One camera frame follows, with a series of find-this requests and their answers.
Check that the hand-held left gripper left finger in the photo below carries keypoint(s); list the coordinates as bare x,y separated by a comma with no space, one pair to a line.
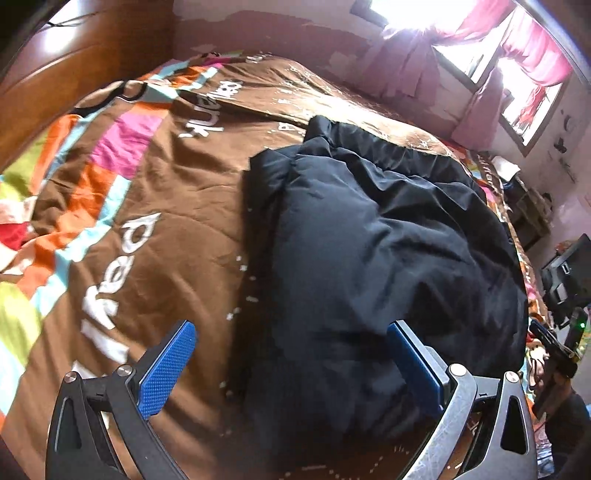
166,369

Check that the colourful printed blanket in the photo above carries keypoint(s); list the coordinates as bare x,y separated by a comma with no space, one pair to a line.
161,207

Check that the wooden headboard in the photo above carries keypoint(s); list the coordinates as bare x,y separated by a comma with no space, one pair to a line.
78,60

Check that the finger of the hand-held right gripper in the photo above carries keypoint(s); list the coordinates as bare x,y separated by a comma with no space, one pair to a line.
551,339

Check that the black padded jacket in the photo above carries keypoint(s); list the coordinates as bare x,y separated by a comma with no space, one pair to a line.
369,254

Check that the magenta curtain valance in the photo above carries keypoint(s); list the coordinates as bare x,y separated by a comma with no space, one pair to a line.
531,46

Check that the dark nightstand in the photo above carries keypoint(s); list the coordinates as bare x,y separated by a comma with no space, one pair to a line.
531,212

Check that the person's right hand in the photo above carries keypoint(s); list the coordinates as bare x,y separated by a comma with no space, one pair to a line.
563,382

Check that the dark-framed window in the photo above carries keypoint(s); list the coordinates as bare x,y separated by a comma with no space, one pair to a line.
521,87
369,9

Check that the lilac curtain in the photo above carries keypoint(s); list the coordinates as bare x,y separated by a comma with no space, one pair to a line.
480,108
401,64

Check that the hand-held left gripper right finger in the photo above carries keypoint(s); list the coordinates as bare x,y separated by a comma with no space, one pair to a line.
415,369

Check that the white object on nightstand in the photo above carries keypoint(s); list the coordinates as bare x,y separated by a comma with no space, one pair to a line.
505,167

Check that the person's right forearm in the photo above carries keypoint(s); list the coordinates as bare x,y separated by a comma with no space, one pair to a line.
572,429

